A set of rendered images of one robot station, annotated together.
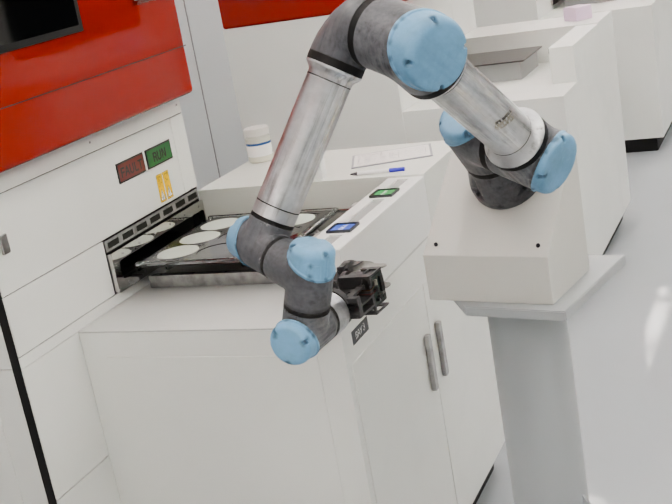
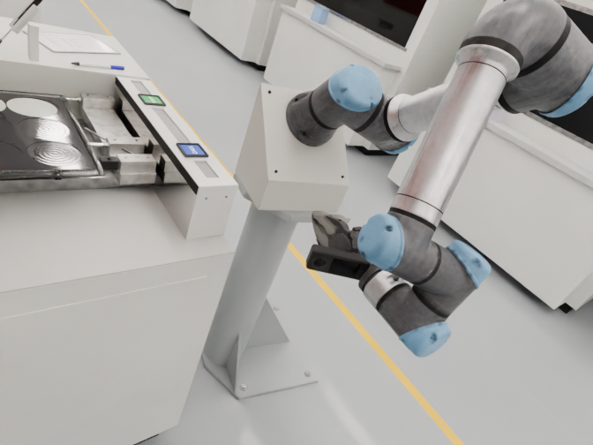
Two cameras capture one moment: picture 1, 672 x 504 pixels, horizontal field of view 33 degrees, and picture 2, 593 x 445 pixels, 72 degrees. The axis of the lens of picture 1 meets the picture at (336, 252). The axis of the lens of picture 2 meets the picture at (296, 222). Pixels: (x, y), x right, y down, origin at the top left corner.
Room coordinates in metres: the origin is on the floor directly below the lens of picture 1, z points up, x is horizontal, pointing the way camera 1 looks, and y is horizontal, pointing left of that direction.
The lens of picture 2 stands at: (1.82, 0.68, 1.39)
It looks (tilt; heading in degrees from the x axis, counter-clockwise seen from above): 31 degrees down; 287
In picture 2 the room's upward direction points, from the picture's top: 23 degrees clockwise
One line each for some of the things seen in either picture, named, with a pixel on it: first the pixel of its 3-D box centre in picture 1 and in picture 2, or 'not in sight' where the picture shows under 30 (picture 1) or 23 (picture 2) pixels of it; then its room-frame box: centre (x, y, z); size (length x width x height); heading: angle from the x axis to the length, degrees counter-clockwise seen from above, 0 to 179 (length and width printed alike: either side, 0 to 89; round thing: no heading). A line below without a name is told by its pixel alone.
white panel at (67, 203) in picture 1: (105, 216); not in sight; (2.58, 0.51, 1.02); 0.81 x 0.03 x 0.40; 155
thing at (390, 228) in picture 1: (370, 240); (165, 148); (2.45, -0.08, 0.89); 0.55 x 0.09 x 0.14; 155
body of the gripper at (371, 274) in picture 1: (350, 297); (361, 258); (1.88, -0.01, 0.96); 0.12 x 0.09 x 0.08; 151
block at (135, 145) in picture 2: not in sight; (125, 145); (2.50, 0.01, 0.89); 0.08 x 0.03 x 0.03; 65
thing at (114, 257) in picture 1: (161, 243); not in sight; (2.74, 0.42, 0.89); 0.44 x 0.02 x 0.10; 155
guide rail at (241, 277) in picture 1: (244, 276); (28, 183); (2.53, 0.22, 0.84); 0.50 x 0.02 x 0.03; 65
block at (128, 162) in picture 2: not in sight; (136, 162); (2.42, 0.04, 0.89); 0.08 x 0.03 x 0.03; 65
